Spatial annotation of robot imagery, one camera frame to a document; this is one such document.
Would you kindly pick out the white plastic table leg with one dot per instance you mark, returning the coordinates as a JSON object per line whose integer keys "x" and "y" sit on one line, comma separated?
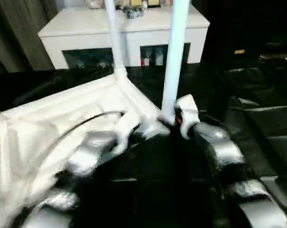
{"x": 175, "y": 54}
{"x": 116, "y": 40}

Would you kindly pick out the white plastic table top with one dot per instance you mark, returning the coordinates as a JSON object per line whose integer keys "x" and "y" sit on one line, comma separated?
{"x": 50, "y": 114}

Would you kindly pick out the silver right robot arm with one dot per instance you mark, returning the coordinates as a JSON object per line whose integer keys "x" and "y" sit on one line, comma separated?
{"x": 224, "y": 149}

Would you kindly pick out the black mat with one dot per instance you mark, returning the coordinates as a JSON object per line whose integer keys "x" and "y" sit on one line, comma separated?
{"x": 241, "y": 118}

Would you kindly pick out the glass bowl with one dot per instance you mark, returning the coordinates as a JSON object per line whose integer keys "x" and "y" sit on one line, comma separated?
{"x": 134, "y": 12}

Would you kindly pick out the white cabinet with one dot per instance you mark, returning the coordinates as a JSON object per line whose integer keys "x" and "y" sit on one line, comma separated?
{"x": 86, "y": 31}

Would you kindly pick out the grey curtain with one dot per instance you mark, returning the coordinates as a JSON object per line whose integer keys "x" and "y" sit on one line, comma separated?
{"x": 17, "y": 35}

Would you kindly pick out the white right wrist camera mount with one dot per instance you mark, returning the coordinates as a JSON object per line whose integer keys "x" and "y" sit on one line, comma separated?
{"x": 189, "y": 111}

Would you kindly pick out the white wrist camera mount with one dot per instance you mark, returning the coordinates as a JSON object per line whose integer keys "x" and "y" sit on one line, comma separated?
{"x": 127, "y": 126}
{"x": 189, "y": 111}

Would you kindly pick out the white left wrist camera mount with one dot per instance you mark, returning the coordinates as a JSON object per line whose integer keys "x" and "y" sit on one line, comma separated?
{"x": 127, "y": 126}

